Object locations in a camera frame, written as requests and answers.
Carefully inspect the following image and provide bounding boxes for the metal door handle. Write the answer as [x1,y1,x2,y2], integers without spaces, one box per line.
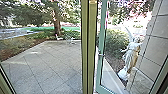
[97,51,106,59]

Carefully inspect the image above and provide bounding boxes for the green framed glass door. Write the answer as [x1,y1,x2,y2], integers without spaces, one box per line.
[94,0,118,94]

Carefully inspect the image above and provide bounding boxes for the green bushes outside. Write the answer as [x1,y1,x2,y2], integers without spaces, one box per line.
[0,28,131,63]

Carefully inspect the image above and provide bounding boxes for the tree outside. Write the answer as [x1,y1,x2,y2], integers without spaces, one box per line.
[0,0,83,37]

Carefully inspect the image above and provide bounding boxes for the metal outdoor chair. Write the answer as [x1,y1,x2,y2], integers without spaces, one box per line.
[65,35,75,45]
[54,33,65,42]

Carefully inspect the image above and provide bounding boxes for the white angel statue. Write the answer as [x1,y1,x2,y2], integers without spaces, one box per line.
[117,26,145,82]

